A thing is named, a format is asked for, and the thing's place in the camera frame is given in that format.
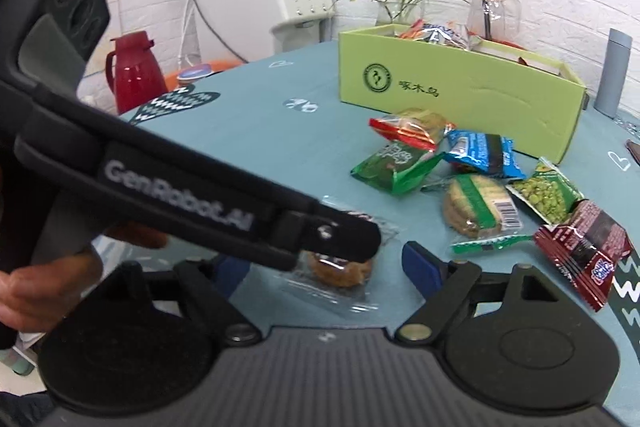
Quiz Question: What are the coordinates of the red broad bean snack bag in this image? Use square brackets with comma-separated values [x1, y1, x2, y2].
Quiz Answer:
[398, 18, 483, 51]

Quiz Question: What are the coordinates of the grey blue thermos bottle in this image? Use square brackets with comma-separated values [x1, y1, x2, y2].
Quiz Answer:
[593, 28, 632, 119]

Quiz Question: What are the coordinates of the green pea snack packet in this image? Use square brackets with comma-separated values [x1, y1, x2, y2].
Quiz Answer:
[506, 157, 585, 225]

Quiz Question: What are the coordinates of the dark red snack packet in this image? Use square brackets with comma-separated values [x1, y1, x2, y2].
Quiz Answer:
[534, 199, 634, 312]

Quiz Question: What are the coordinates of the green cardboard box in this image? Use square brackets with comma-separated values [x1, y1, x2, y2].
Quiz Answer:
[338, 25, 586, 162]

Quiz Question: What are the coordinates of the red orange cracker packet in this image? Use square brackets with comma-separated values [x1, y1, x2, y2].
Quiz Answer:
[369, 108, 456, 152]

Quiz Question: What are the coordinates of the red thermos jug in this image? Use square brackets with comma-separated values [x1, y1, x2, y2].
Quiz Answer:
[105, 30, 168, 115]

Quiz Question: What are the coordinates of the green striped biscuit packet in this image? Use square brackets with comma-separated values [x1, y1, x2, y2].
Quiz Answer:
[421, 174, 534, 256]

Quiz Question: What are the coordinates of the clear cookie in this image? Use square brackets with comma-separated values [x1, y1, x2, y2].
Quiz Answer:
[278, 194, 400, 318]

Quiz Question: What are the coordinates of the person's left hand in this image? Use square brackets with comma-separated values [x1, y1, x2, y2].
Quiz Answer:
[0, 223, 170, 338]

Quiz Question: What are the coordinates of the green plum candy packet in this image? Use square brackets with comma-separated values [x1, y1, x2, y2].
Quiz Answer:
[350, 141, 444, 195]

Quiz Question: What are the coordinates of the black straw in pitcher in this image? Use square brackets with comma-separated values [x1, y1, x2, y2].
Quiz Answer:
[480, 0, 492, 40]

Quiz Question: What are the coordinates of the white water dispenser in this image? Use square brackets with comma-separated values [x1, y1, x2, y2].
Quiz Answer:
[192, 0, 334, 63]

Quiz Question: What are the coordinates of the blue snack packet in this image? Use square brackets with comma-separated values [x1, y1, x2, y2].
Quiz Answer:
[445, 130, 526, 180]

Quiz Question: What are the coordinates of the smartphone on table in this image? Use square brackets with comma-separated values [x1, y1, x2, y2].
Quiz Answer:
[626, 140, 640, 166]

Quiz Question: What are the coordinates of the glass pitcher with label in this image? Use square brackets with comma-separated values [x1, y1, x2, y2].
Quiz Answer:
[466, 0, 522, 43]

